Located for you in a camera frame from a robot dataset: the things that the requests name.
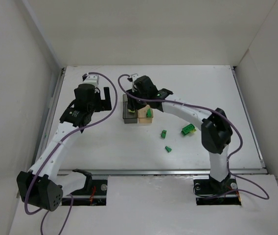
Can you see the dark green square lego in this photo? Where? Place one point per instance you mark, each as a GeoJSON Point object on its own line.
{"type": "Point", "coordinates": [149, 113]}

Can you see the dark green sloped lego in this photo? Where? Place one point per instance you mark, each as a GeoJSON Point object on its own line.
{"type": "Point", "coordinates": [168, 149]}

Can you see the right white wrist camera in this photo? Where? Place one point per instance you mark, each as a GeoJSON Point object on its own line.
{"type": "Point", "coordinates": [132, 79]}

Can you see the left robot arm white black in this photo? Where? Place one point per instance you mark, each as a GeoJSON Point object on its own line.
{"type": "Point", "coordinates": [41, 186]}

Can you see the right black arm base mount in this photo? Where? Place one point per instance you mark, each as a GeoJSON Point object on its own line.
{"type": "Point", "coordinates": [209, 192]}

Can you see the aluminium front rail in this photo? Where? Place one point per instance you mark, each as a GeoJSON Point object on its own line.
{"type": "Point", "coordinates": [171, 172]}

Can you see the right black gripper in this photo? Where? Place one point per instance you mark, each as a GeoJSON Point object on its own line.
{"type": "Point", "coordinates": [131, 104]}

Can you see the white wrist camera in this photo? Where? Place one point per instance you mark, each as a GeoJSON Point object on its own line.
{"type": "Point", "coordinates": [92, 79]}
{"type": "Point", "coordinates": [132, 79]}

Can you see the orange transparent container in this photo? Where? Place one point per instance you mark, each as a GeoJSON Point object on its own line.
{"type": "Point", "coordinates": [142, 115]}

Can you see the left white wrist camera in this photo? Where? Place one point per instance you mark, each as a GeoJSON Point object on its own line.
{"type": "Point", "coordinates": [92, 79]}

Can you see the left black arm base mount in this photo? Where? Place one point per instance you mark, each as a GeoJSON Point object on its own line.
{"type": "Point", "coordinates": [93, 191]}

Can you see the dark green long lego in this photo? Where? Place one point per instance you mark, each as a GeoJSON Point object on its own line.
{"type": "Point", "coordinates": [186, 130]}

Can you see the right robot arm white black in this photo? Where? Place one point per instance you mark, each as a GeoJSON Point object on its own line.
{"type": "Point", "coordinates": [215, 131]}

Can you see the grey transparent container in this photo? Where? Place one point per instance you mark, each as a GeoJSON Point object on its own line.
{"type": "Point", "coordinates": [128, 118]}

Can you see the small dark green lego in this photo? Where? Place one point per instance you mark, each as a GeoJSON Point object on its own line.
{"type": "Point", "coordinates": [163, 133]}

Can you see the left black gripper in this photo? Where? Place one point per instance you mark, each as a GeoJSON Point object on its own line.
{"type": "Point", "coordinates": [102, 102]}

